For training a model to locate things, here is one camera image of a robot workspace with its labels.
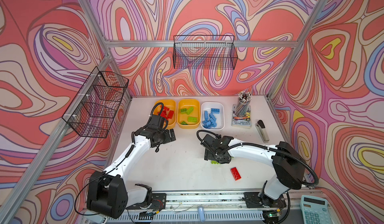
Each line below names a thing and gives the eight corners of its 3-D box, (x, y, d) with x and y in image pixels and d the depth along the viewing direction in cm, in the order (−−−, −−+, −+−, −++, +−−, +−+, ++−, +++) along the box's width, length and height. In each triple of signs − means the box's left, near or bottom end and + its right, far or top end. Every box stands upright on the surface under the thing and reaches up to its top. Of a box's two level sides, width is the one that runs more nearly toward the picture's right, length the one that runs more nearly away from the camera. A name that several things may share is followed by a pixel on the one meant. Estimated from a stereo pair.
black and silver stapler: (263, 142, 95) (265, 139, 92) (254, 123, 105) (256, 120, 102) (269, 142, 95) (271, 139, 92) (259, 122, 105) (261, 119, 102)
